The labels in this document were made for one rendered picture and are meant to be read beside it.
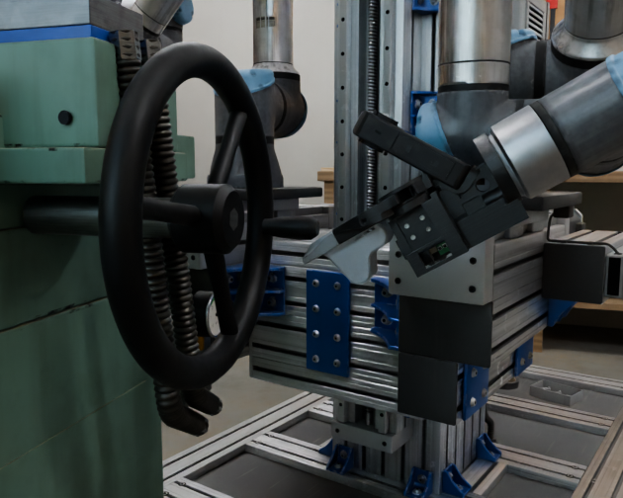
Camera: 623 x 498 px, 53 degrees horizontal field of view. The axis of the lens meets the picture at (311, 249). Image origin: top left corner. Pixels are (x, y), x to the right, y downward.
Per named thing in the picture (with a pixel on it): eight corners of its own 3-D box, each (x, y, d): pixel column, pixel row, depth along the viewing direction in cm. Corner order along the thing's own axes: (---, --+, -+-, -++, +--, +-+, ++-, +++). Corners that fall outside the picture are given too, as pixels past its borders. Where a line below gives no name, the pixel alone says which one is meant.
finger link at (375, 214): (335, 246, 58) (419, 200, 55) (327, 231, 58) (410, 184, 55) (346, 240, 62) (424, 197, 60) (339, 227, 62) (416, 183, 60)
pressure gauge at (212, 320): (209, 358, 81) (207, 295, 80) (182, 355, 82) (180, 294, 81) (227, 345, 87) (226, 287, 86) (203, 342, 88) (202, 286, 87)
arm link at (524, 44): (457, 129, 102) (459, 44, 101) (544, 127, 97) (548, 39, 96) (444, 124, 91) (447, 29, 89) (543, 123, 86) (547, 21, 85)
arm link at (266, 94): (202, 135, 119) (201, 63, 118) (235, 139, 132) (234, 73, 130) (259, 134, 115) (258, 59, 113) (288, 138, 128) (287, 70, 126)
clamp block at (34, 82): (96, 147, 51) (91, 34, 50) (-38, 148, 55) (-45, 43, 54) (181, 152, 65) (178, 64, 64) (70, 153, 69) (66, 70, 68)
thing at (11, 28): (91, 39, 52) (88, -32, 51) (-18, 45, 55) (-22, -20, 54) (168, 64, 64) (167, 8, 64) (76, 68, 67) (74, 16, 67)
